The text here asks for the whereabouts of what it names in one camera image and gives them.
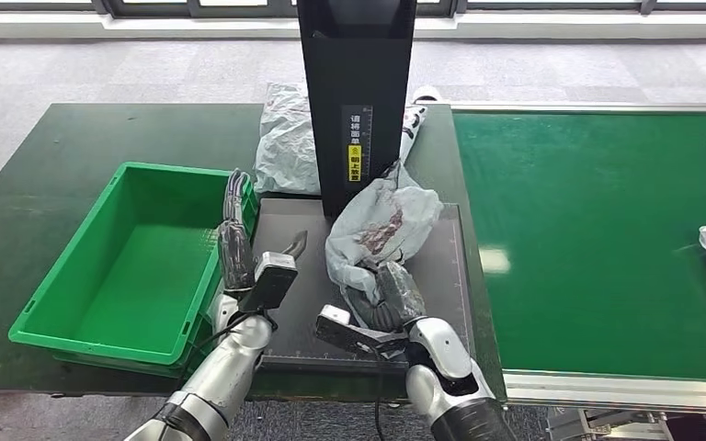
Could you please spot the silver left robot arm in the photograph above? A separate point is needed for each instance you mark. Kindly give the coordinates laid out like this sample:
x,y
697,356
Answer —
x,y
225,371

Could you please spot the green conveyor belt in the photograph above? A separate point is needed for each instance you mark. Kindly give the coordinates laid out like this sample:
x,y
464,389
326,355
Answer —
x,y
572,182

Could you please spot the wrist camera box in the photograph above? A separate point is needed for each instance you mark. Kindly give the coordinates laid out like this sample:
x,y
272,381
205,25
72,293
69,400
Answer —
x,y
347,332
271,283

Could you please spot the black box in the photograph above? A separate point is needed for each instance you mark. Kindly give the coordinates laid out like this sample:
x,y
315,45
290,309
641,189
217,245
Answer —
x,y
691,429

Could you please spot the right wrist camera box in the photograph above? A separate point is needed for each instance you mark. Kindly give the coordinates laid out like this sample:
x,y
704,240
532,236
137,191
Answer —
x,y
347,332

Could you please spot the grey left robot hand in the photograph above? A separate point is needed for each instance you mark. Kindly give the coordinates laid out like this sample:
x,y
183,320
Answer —
x,y
234,255

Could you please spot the dark green table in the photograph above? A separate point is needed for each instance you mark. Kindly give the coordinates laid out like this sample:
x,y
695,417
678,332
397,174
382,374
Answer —
x,y
115,134

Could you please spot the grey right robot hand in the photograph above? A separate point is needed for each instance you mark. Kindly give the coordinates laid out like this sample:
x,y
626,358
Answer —
x,y
398,295

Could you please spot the white parcel with black print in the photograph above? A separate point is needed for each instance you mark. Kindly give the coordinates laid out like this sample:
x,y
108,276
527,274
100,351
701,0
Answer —
x,y
413,125

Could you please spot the green plastic crate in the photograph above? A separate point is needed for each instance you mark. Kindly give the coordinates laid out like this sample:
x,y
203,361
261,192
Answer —
x,y
140,286

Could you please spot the grey parcel with brown-red smudge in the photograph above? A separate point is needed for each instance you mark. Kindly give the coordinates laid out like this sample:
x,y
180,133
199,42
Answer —
x,y
383,213

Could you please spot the crumpled plain grey parcel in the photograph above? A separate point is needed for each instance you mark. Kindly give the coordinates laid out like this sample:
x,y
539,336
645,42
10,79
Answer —
x,y
286,140

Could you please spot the small white rounded object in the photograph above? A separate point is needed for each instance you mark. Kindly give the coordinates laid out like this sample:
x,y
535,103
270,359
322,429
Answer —
x,y
427,94

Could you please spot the black inbound scanning machine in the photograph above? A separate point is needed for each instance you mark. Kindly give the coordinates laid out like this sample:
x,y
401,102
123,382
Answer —
x,y
359,73

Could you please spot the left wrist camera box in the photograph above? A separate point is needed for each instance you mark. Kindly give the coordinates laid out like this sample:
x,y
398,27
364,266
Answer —
x,y
271,283

